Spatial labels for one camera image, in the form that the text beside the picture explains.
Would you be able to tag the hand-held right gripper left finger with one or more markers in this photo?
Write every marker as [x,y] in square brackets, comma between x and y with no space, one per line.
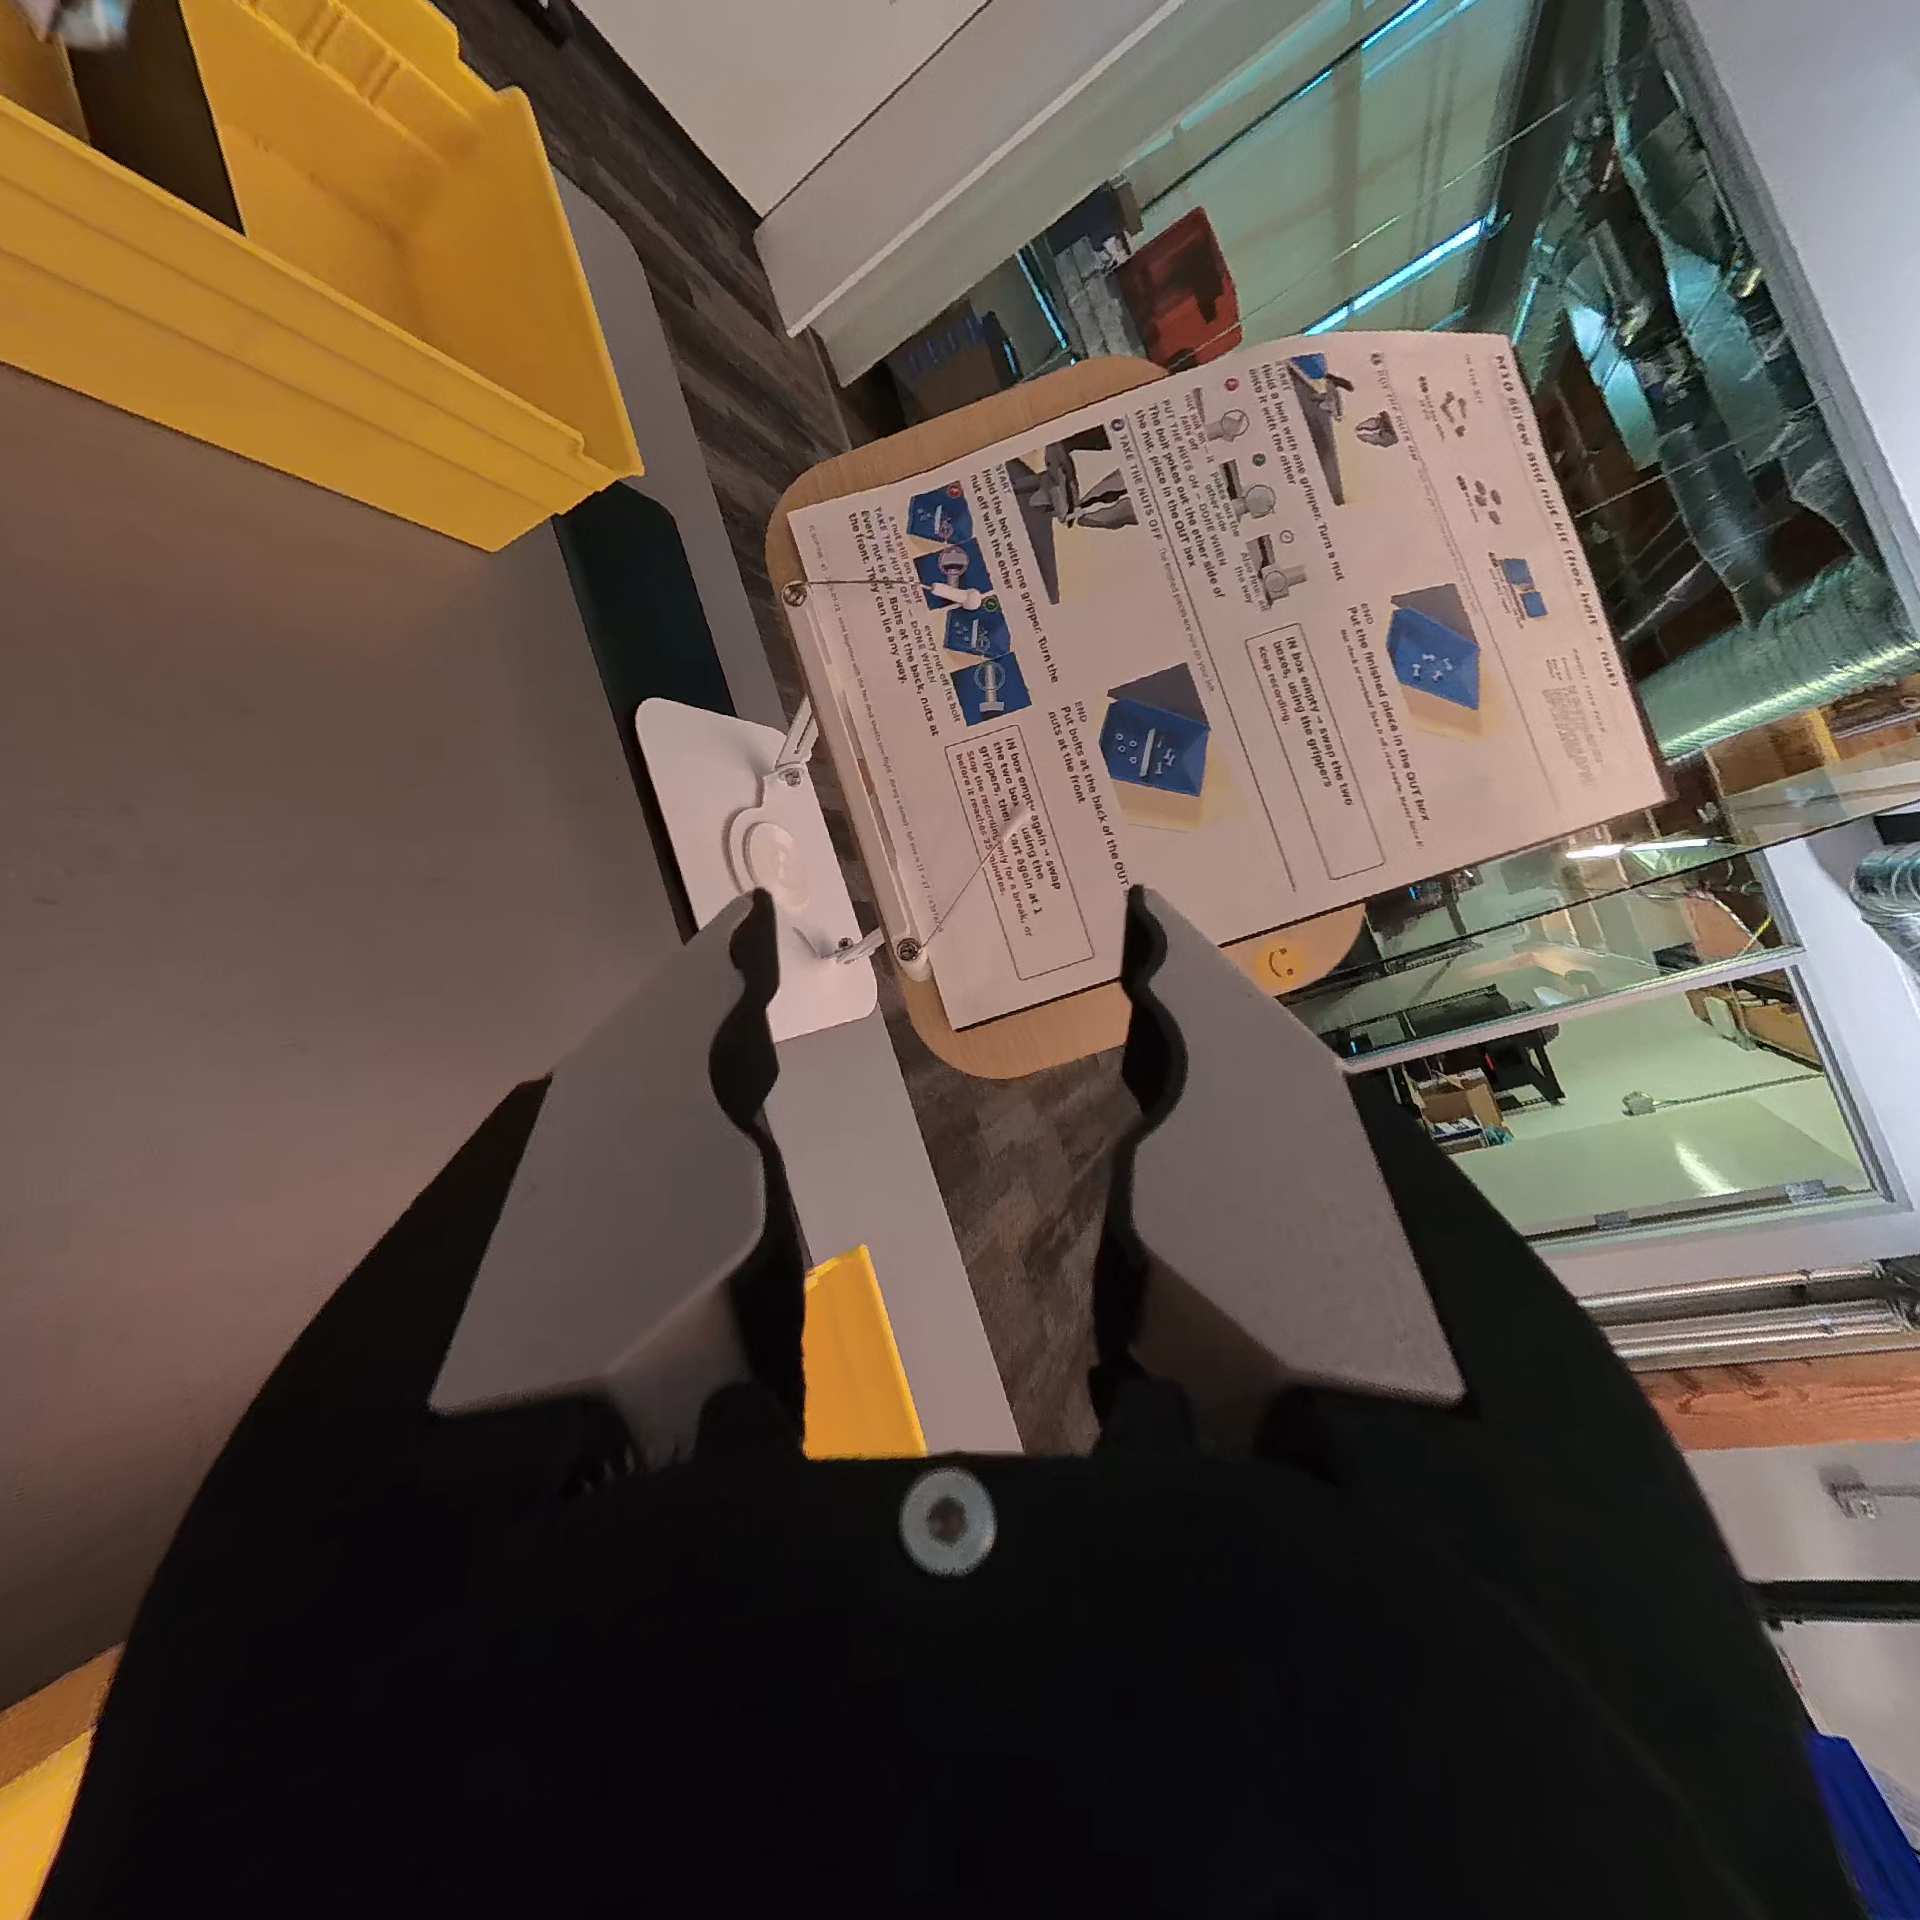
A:
[586,1200]

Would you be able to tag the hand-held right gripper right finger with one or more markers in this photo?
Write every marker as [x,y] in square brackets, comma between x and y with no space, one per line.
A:
[1289,1200]

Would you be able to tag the yellow undivided bin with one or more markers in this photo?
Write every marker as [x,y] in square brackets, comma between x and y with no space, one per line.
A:
[855,1350]

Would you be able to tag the yellow bin with black divider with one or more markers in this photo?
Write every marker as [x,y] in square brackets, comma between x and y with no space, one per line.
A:
[301,329]

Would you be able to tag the white metal stand base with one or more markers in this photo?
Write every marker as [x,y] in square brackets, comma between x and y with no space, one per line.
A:
[690,781]

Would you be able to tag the printed instruction sheet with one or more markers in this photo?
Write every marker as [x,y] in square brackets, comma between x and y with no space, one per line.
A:
[1350,676]

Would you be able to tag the black flat table mat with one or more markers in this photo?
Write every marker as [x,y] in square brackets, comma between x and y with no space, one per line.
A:
[629,599]

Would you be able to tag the blue plastic storage bin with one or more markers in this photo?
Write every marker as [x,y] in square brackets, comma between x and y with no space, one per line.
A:
[1867,1829]

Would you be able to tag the red-brown box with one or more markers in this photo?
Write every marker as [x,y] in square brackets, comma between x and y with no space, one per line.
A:
[1185,285]

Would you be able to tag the black plastic bin divider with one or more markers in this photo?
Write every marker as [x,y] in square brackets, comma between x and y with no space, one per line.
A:
[150,107]

